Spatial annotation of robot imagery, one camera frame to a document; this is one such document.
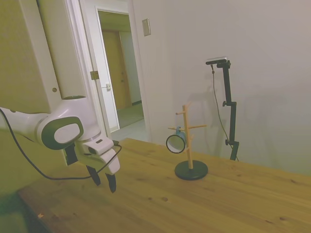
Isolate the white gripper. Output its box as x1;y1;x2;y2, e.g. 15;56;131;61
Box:
74;142;121;194

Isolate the blue mug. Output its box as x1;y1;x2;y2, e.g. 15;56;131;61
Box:
166;125;187;154

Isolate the wooden mug tree black base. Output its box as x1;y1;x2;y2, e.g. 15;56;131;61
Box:
167;102;209;181

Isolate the small black box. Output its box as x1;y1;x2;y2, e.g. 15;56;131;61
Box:
64;144;79;166

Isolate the brown wooden door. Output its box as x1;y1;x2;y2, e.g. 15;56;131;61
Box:
101;28;133;110

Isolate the white open door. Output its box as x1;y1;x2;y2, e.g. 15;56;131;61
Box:
19;0;120;133

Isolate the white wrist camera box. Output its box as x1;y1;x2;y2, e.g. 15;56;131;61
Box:
82;137;115;156

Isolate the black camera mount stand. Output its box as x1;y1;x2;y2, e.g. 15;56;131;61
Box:
210;64;240;162

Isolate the black jointed camera stand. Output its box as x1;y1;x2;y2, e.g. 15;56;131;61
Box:
216;60;240;161

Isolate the metal wall switch plate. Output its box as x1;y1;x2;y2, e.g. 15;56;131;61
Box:
141;18;152;37

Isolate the grey camera on stand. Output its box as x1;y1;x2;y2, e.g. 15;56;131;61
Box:
205;56;230;66

